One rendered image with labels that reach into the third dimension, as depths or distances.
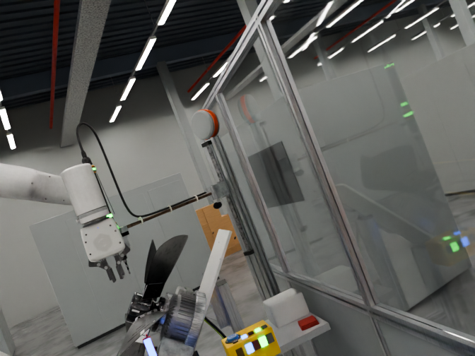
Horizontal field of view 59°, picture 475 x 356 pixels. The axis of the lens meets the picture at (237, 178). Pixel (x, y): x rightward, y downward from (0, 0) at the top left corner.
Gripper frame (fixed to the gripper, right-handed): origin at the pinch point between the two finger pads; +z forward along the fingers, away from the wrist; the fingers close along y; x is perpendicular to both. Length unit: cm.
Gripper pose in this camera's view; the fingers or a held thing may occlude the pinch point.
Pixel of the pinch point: (116, 273)
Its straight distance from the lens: 125.5
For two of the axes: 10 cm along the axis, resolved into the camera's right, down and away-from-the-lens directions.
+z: 3.6, 9.3, 0.0
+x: -2.2, 0.9, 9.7
